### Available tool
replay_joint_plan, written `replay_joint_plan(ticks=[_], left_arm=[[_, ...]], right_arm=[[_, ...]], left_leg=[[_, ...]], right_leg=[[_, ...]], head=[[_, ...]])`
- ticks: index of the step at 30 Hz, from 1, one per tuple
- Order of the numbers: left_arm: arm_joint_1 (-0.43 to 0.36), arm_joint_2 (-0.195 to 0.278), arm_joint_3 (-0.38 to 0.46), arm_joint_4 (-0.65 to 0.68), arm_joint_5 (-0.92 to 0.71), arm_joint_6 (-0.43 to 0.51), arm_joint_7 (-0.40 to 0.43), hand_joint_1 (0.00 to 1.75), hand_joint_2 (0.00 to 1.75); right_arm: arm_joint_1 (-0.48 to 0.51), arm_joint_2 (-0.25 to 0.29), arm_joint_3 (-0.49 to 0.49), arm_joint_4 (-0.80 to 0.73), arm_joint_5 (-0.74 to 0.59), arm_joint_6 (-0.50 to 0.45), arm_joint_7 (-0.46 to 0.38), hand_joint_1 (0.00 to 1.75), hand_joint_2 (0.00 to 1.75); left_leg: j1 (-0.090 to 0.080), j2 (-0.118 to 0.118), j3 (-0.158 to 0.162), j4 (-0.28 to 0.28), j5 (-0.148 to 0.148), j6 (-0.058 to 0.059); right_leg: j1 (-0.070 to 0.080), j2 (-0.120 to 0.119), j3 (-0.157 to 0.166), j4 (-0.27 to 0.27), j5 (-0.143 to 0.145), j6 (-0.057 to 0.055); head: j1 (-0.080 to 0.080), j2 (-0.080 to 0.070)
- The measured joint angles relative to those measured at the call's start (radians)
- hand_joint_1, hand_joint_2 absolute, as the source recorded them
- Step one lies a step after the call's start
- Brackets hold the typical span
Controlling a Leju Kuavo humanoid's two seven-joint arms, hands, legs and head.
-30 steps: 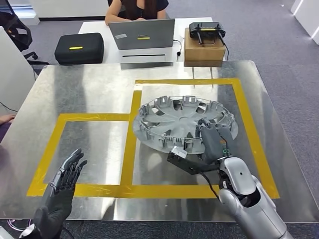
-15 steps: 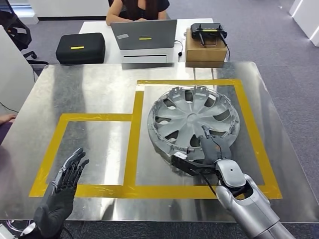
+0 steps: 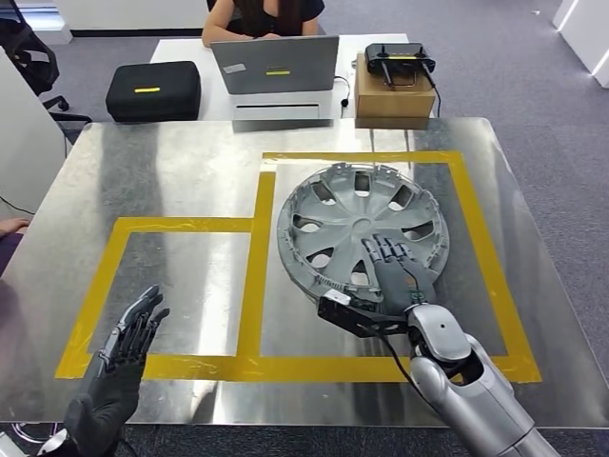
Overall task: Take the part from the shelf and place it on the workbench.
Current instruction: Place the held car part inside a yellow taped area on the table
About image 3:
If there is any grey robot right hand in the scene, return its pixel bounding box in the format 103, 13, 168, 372
361, 234, 438, 317

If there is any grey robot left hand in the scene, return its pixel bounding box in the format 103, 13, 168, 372
64, 285, 171, 457

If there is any grey plastic wheel cover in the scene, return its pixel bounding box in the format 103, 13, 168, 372
276, 162, 451, 304

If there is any stainless steel workbench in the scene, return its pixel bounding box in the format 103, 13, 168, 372
0, 117, 609, 430

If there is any brown cardboard box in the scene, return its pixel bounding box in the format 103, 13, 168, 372
354, 51, 438, 130

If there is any yellow tape outline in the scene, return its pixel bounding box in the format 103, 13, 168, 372
54, 149, 542, 384

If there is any person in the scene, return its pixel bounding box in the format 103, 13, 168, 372
201, 0, 326, 49
0, 217, 30, 275

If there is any white desk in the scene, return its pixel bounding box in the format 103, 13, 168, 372
0, 47, 72, 219

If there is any black case yellow label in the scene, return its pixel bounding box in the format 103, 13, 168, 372
105, 61, 202, 123

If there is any black office chair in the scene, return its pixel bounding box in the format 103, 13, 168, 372
0, 0, 94, 143

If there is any white furniture panel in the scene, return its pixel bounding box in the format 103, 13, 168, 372
552, 0, 609, 89

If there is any long white cabinet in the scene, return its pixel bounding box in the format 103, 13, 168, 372
54, 0, 211, 32

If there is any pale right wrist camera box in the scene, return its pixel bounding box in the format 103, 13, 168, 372
318, 288, 410, 339

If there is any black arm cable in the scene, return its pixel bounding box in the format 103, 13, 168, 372
376, 330, 429, 405

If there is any thin black cable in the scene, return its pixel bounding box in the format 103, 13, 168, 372
333, 75, 352, 118

